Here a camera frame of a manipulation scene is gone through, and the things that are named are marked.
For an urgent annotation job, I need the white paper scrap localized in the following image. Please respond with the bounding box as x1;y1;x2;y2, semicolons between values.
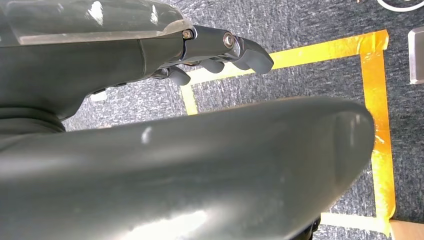
89;90;108;103

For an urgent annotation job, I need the yellow floor tape marking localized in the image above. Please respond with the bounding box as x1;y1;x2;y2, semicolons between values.
179;29;397;238

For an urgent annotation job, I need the white cable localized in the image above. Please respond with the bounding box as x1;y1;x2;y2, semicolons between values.
376;0;424;13

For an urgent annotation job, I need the grey metal bracket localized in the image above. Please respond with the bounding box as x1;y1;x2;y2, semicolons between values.
407;26;424;86

